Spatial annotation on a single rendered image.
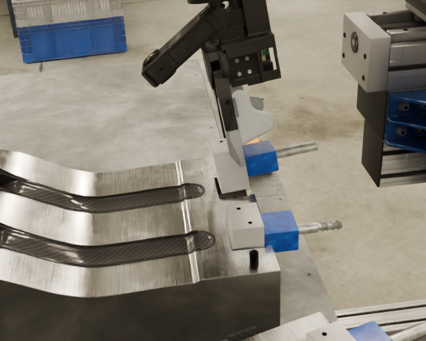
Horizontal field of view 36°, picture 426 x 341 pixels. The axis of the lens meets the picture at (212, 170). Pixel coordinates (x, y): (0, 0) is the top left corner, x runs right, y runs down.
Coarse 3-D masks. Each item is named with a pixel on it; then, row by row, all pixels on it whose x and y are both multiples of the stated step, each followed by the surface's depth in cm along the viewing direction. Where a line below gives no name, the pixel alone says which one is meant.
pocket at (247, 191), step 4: (216, 180) 87; (216, 184) 88; (220, 192) 88; (232, 192) 89; (236, 192) 89; (240, 192) 89; (244, 192) 88; (248, 192) 86; (220, 196) 88; (224, 196) 88; (228, 196) 88; (232, 196) 88; (236, 196) 88; (240, 196) 88
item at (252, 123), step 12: (240, 96) 78; (240, 108) 78; (252, 108) 78; (240, 120) 78; (252, 120) 78; (264, 120) 78; (228, 132) 77; (240, 132) 78; (252, 132) 78; (264, 132) 79; (228, 144) 79; (240, 144) 78; (240, 156) 79
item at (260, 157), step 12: (216, 144) 84; (252, 144) 85; (264, 144) 84; (300, 144) 84; (312, 144) 84; (216, 156) 81; (228, 156) 81; (252, 156) 81; (264, 156) 82; (276, 156) 82; (216, 168) 83; (228, 168) 81; (240, 168) 82; (252, 168) 82; (264, 168) 82; (276, 168) 82; (228, 180) 82; (240, 180) 82; (228, 192) 82
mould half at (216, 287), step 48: (0, 192) 79; (96, 192) 86; (96, 240) 77; (0, 288) 67; (48, 288) 68; (96, 288) 70; (144, 288) 69; (192, 288) 70; (240, 288) 70; (0, 336) 70; (48, 336) 70; (96, 336) 71; (144, 336) 72; (192, 336) 73
